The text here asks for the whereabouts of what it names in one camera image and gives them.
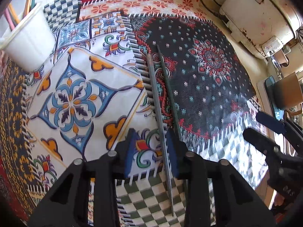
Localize pink chopstick in holder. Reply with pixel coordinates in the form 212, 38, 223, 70
4, 8, 15, 31

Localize grey chopstick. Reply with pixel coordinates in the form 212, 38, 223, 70
146, 53, 175, 217

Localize colourful patchwork tablecloth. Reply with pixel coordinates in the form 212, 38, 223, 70
1, 0, 268, 226

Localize brown cup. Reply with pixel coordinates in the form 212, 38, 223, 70
273, 72, 302, 110

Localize white plastic utensil holder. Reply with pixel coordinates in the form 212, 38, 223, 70
1, 2, 55, 72

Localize white rice cooker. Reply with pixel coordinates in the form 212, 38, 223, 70
219, 0, 302, 59

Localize dark green chopstick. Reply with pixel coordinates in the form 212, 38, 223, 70
156, 44, 181, 140

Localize black power cable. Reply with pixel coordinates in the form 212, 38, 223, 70
198, 0, 229, 24

